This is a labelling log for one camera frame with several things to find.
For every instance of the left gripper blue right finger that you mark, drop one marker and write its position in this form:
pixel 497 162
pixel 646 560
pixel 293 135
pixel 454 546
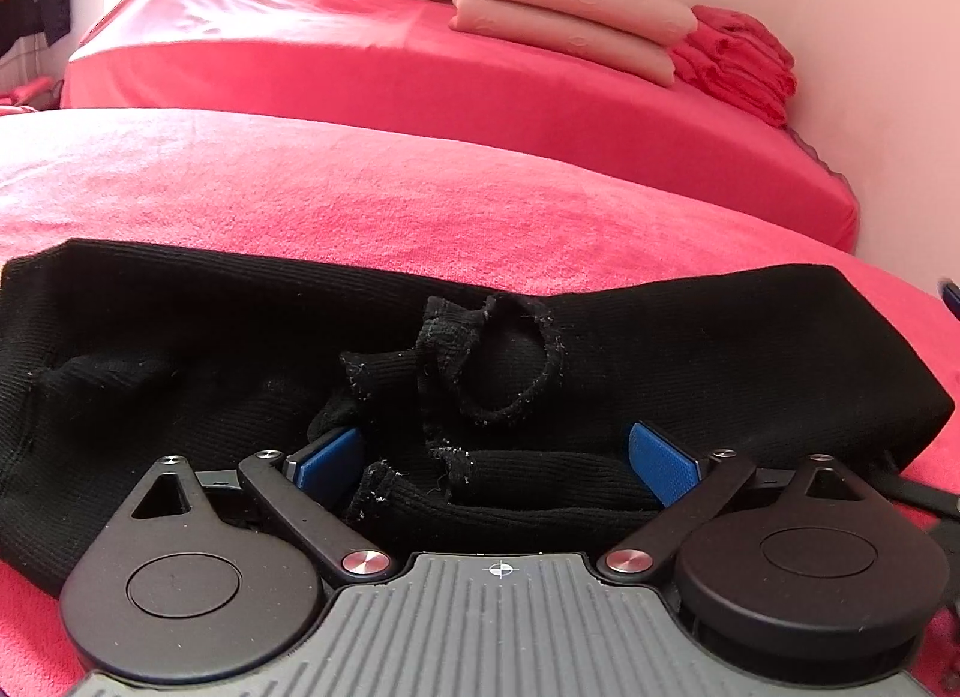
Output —
pixel 668 472

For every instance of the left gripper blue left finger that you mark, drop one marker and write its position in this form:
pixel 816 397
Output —
pixel 326 464

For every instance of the black pants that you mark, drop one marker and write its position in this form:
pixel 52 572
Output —
pixel 491 421

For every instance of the pink bed sheet near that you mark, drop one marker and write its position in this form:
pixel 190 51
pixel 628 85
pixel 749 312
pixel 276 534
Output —
pixel 321 193

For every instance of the red folded blanket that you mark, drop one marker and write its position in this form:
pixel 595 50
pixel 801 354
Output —
pixel 735 58

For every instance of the pink far bed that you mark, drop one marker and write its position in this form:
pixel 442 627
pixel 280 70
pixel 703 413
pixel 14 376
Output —
pixel 397 65

